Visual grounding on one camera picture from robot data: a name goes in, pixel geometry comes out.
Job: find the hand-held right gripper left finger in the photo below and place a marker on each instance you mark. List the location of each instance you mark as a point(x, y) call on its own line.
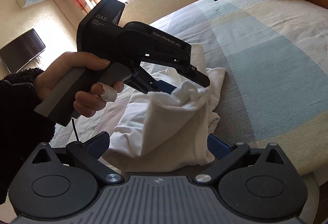
point(98, 144)

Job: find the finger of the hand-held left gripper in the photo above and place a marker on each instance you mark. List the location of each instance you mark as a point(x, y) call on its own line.
point(199, 77)
point(164, 86)

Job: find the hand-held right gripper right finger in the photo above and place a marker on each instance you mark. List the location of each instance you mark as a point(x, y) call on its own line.
point(221, 148)

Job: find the white printed long-sleeve shirt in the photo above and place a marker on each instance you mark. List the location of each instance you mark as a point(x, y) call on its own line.
point(166, 124)

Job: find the person's left forearm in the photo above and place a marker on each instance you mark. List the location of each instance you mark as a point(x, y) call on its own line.
point(20, 124)

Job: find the person's left hand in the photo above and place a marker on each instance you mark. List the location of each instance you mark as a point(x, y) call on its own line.
point(59, 70)

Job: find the black wall television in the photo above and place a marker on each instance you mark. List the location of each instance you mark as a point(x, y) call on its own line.
point(21, 51)

